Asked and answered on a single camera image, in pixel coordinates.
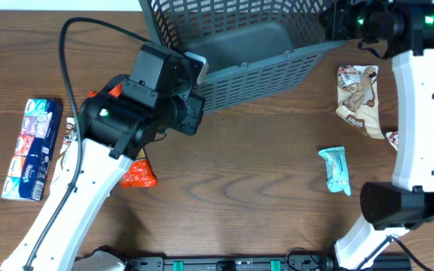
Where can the beige cookie bag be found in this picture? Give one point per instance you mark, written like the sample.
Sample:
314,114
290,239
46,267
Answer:
357,98

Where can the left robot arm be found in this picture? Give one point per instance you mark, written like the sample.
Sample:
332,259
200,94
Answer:
115,124

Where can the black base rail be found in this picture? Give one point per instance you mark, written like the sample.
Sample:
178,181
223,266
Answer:
293,262

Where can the beige snack bag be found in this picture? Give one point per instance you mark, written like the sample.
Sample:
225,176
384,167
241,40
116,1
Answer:
392,138
68,138

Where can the grey plastic basket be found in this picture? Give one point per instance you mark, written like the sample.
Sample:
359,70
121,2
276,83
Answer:
254,48

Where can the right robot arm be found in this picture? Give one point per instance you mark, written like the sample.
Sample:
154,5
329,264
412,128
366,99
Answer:
390,210

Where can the orange cookie package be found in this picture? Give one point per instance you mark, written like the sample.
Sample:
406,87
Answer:
139,174

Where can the teal snack wrapper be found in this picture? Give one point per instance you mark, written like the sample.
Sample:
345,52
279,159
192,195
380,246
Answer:
337,174

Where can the Kleenex tissue multipack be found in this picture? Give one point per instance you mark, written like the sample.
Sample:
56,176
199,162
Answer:
30,163

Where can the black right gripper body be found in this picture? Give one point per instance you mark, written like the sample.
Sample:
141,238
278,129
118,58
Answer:
337,24

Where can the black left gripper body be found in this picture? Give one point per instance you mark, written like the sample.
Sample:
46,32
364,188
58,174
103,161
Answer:
194,114

